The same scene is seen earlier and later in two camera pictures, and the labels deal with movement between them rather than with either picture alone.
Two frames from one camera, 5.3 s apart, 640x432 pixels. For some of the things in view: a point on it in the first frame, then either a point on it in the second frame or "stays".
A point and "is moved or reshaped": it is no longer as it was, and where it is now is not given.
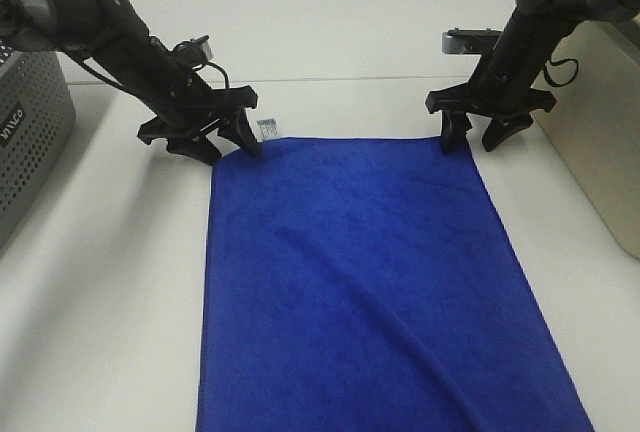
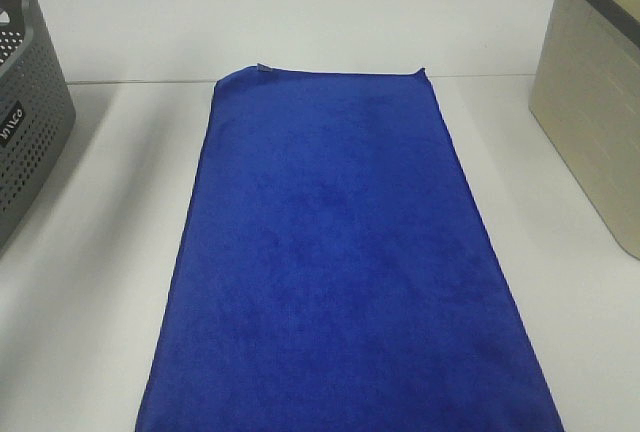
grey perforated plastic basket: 37,112 stays
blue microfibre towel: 364,284 is moved or reshaped
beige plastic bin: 593,70 stays
